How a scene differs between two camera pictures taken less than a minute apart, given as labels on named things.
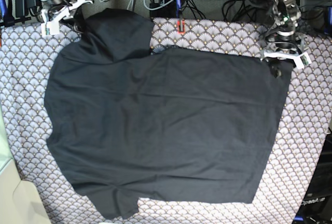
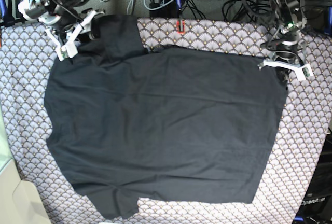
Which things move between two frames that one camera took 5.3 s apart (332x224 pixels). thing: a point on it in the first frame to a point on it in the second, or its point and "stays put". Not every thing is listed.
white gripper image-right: x=303 y=59 to x=303 y=71
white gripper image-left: x=52 y=27 to x=70 y=46
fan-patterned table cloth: x=303 y=117 stays put
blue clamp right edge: x=328 y=30 stays put
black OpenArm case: x=316 y=208 stays put
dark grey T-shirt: x=189 y=124 stays put
